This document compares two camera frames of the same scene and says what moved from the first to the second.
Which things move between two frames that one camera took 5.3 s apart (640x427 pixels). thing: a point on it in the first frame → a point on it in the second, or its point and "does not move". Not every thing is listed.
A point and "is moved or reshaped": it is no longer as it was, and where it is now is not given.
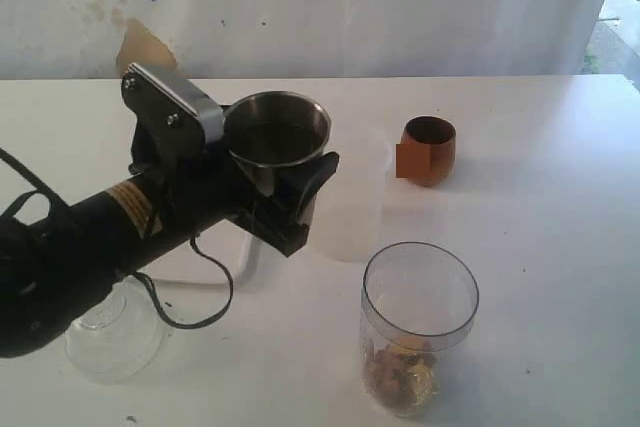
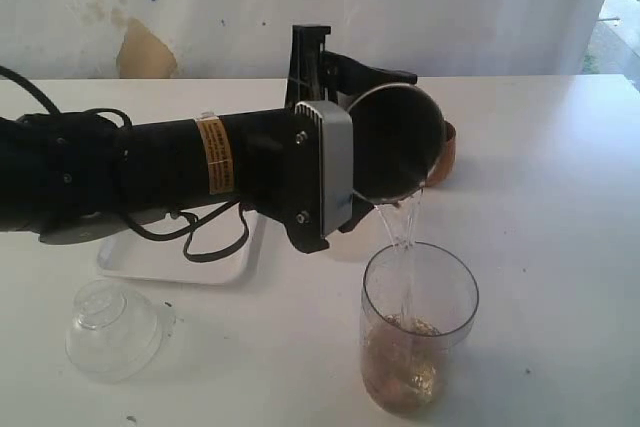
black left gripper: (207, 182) → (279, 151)
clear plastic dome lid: (117, 336) does not move
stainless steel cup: (267, 132) is moved or reshaped
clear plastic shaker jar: (418, 305) does not move
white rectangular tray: (221, 243) does not move
